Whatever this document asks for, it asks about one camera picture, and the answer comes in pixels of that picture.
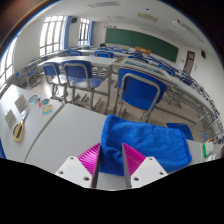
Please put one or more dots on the colourful sticker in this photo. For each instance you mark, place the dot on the colourful sticker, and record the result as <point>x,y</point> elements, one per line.
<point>43,102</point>
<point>47,109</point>
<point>33,99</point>

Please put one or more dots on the black wall speaker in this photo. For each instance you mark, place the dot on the black wall speaker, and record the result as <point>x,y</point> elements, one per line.
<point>74,20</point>
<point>203,54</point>

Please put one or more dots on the blue towel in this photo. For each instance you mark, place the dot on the blue towel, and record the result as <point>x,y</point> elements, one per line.
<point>153,143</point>

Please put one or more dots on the red-framed door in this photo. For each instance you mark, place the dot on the red-framed door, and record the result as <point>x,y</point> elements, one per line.
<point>189,62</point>

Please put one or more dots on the blue metal-framed chair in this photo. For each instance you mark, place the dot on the blue metal-framed chair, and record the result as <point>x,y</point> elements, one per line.
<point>140,90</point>
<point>51,69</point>
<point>80,71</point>
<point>31,71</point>

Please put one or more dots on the narrow white-framed window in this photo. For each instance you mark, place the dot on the narrow white-framed window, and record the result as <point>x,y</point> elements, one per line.
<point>83,31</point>

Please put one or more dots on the long grey classroom desk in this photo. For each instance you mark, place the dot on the long grey classroom desk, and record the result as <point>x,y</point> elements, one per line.
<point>181,87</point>

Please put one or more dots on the grey card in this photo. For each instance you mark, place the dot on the grey card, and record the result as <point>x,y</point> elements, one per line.
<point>20,103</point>
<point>10,118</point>

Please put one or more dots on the blue chair seat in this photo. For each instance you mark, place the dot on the blue chair seat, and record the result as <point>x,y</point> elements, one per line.
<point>180,130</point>

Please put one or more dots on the ceiling air vent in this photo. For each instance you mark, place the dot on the ceiling air vent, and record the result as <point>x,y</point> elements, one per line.
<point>148,17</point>
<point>104,4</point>

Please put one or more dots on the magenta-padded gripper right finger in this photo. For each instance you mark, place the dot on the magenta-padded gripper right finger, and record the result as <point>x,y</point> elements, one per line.
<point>148,171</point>

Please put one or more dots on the white bottle with green band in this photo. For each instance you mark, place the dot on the white bottle with green band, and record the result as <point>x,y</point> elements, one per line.
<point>208,150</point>

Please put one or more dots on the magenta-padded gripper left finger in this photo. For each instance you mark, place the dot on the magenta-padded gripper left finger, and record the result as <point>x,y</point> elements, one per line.
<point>74,168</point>

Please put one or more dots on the green blackboard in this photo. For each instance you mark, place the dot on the green blackboard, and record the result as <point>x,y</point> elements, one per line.
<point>140,40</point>

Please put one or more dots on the orange lectern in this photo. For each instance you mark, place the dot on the orange lectern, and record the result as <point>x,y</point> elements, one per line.
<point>142,50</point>

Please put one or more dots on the blue curtain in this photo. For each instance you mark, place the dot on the blue curtain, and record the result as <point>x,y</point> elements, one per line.
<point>91,33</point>
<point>67,31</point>

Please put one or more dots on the group of blue chairs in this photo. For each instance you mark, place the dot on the group of blue chairs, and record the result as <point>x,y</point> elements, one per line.
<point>103,53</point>

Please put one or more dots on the large white-framed window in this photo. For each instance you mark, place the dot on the large white-framed window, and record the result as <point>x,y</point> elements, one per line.
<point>50,35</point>

